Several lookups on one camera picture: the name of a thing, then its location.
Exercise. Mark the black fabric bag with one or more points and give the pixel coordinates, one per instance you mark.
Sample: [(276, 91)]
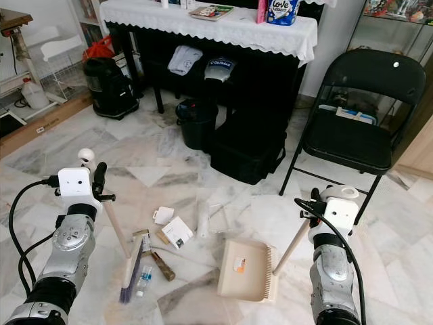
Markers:
[(247, 152)]

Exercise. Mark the white lace cloth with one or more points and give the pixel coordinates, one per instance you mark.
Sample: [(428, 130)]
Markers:
[(162, 24)]

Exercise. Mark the small tan cardboard piece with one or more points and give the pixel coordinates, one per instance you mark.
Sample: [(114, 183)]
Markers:
[(162, 237)]

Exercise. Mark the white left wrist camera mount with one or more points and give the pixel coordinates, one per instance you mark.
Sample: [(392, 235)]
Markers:
[(74, 183)]

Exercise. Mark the pink packet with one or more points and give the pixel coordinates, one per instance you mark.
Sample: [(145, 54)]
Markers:
[(262, 11)]

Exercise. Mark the grey folded cloth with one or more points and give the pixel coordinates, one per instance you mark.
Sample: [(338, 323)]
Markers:
[(185, 59)]

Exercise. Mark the brown wooden table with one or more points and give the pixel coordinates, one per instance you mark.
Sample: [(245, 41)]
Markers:
[(13, 22)]

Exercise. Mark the black piano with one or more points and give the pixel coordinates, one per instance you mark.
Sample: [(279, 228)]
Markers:
[(264, 81)]

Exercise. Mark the brown stick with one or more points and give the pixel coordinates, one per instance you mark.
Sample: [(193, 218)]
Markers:
[(164, 265)]

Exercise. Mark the black folding chair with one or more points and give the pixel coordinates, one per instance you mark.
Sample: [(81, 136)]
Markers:
[(338, 142)]

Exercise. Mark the blue white flat box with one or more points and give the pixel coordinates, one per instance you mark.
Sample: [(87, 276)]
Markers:
[(355, 115)]

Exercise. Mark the black floor scale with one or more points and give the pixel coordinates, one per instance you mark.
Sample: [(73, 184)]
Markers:
[(11, 125)]

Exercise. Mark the white bookshelf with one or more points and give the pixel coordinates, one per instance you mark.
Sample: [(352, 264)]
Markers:
[(88, 13)]

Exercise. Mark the colourful book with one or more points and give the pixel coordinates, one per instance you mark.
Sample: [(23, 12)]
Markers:
[(211, 11)]

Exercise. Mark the black waste bin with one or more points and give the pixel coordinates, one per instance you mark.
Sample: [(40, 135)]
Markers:
[(196, 128)]

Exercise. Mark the white printed card box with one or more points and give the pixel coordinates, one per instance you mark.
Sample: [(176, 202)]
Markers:
[(178, 232)]

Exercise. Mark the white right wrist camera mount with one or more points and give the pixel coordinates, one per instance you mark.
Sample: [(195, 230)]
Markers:
[(340, 213)]

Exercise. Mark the small white paper scrap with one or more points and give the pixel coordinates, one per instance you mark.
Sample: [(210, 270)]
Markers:
[(164, 215)]

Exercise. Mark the grey pouch with logo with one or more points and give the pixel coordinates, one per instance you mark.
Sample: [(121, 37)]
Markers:
[(220, 70)]

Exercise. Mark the small clear bottle blue label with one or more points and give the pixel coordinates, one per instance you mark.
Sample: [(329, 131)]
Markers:
[(144, 279)]

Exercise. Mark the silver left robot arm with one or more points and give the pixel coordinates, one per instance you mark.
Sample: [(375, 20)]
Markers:
[(71, 244)]

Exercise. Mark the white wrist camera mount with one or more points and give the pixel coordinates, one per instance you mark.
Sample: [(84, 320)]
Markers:
[(74, 183), (340, 213)]

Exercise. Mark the red plastic bag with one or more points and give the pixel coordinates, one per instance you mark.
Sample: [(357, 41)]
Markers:
[(100, 49)]

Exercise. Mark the wooden broom with white knob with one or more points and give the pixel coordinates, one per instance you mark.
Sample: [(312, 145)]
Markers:
[(118, 230)]

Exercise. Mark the white plastic jug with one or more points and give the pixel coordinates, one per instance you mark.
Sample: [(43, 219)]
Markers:
[(35, 96)]

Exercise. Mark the blue white tissue pack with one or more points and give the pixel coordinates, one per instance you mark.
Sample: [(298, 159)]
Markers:
[(283, 11)]

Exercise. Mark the glass display cabinet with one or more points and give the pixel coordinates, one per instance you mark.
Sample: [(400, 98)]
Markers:
[(396, 10)]

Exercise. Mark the black vacuum cleaner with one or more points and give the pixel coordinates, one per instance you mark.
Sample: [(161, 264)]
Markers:
[(108, 88)]

